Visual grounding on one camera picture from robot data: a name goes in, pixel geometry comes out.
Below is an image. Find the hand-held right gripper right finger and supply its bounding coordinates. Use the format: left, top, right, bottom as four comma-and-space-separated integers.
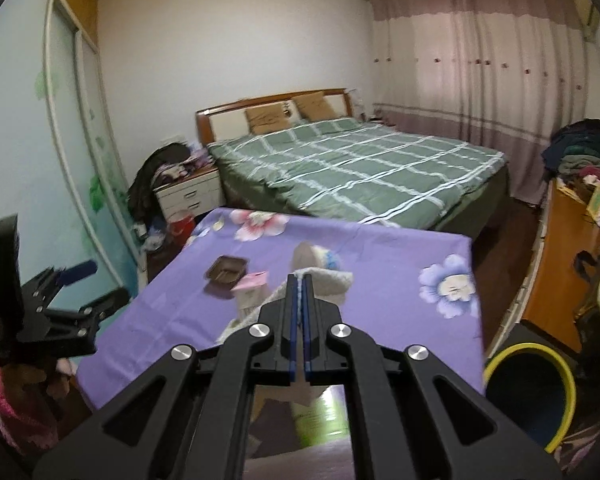
302, 276, 564, 480

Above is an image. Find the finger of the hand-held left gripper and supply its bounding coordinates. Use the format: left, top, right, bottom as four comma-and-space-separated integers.
42, 287, 131, 333
22, 259, 100, 312

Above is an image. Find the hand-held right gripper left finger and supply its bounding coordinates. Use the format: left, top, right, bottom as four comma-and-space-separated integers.
32, 272, 301, 480

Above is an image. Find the white paper towel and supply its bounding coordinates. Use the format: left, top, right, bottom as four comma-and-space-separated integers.
217, 267, 354, 347

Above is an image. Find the white green carton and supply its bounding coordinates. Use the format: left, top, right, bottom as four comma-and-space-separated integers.
289, 382, 351, 449

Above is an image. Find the blue bin with yellow rim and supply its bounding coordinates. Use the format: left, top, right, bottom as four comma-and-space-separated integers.
482, 342, 577, 454

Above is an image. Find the small pink beige carton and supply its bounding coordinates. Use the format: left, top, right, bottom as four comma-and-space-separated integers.
230, 269, 271, 322

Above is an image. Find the brown plastic tray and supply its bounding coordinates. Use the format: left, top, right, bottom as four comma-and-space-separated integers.
204, 255, 250, 289

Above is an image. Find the purple floral tablecloth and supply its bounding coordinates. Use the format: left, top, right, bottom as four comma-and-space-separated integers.
75, 206, 485, 480

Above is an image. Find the red bucket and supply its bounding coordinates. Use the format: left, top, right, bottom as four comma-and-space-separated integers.
167, 209, 197, 249

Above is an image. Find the dark clothes pile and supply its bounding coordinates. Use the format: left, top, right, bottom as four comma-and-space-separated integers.
127, 142, 192, 223

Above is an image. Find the white wooden nightstand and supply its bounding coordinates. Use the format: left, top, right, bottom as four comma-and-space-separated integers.
152, 167, 224, 224

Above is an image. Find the wardrobe with glass sliding doors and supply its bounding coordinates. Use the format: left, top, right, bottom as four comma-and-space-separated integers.
0, 0, 147, 343

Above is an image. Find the clutter on nightstand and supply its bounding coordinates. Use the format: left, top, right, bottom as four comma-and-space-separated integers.
155, 150, 214, 184

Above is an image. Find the green plaid blanket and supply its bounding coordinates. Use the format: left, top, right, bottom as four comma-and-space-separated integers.
207, 116, 509, 229

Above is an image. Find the wooden bed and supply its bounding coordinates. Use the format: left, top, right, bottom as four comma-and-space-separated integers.
195, 88, 512, 242

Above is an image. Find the brown pillow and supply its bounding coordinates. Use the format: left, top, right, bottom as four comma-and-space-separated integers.
292, 92, 339, 122
244, 104, 291, 135

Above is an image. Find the orange wooden cabinet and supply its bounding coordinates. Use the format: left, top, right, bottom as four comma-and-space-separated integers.
520, 177, 600, 357

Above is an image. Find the black bag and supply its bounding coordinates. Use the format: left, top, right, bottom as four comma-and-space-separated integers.
572, 249, 600, 322

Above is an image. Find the pink white curtain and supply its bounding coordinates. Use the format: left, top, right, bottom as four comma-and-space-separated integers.
369, 0, 589, 207

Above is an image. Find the patterned cloth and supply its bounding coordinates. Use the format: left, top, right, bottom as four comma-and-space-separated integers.
549, 409, 600, 472

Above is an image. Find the green picture book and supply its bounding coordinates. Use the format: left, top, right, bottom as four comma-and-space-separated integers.
584, 182, 600, 227

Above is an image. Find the pile of mixed clothes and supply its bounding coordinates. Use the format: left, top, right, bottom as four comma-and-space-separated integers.
539, 118, 600, 187

